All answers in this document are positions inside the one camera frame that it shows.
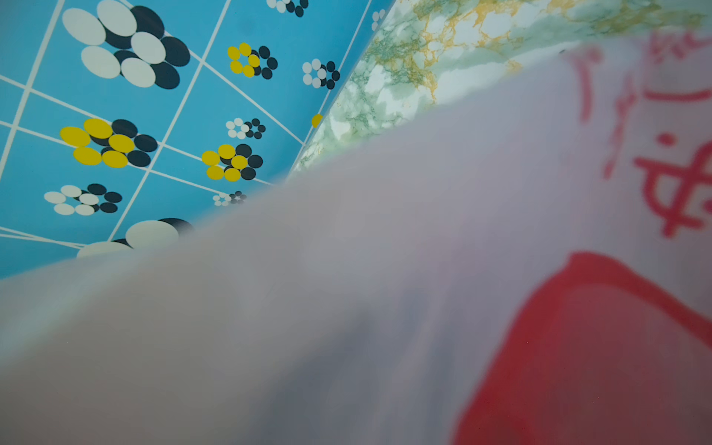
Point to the pink translucent plastic bag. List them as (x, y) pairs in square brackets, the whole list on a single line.
[(531, 265)]

